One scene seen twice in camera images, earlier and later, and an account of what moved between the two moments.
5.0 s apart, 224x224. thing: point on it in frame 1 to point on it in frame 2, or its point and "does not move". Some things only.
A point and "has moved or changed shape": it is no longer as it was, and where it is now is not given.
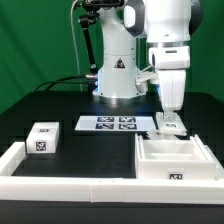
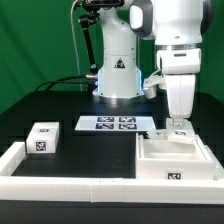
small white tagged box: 43,138 does not move
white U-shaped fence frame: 30,188 does not move
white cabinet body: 174,159 does not move
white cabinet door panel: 171,127 has moved or changed shape
